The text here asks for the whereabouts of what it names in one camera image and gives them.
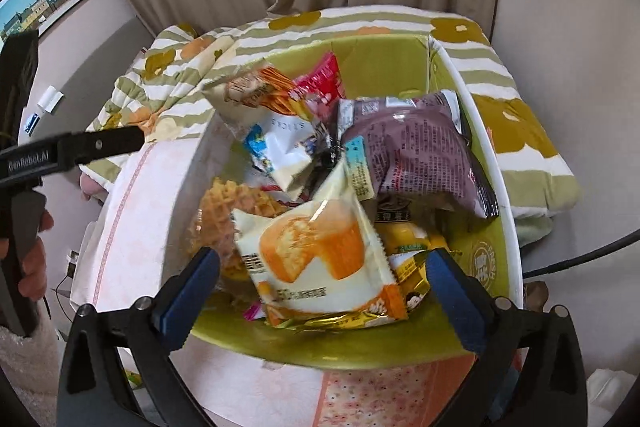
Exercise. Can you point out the floral striped blanket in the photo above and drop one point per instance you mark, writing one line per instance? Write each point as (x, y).
(510, 127)

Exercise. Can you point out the waffle snack packet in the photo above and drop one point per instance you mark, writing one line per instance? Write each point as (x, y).
(235, 212)

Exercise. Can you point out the yellow and green snack packet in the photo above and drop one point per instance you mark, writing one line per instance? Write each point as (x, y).
(410, 239)

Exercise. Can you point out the purple snack packet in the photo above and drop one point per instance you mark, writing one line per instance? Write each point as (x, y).
(420, 152)

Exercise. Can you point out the person's left hand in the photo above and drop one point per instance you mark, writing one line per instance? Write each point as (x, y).
(36, 257)

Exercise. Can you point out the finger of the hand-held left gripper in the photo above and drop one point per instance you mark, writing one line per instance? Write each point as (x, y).
(100, 143)

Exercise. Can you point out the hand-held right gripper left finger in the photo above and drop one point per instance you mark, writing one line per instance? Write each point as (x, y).
(190, 297)

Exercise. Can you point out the person's left forearm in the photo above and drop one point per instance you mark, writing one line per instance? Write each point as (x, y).
(27, 372)

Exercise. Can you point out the gold foil snack packet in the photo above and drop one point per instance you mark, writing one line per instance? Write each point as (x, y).
(350, 319)

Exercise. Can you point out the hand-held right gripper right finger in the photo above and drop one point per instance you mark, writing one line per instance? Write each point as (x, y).
(456, 304)

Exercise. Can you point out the pink striped snack packet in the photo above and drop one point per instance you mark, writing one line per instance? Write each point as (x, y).
(322, 79)

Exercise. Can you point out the orange striped snack packet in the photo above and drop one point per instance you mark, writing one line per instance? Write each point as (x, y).
(255, 92)

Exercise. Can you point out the green cardboard box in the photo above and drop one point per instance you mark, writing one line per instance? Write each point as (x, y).
(380, 67)

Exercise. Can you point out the white wall socket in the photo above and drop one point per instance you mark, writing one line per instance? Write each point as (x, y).
(50, 99)

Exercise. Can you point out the cream and orange cake packet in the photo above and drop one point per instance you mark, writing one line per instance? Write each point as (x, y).
(310, 257)

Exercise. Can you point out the white and blue snack packet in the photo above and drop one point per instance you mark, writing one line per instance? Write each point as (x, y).
(285, 147)

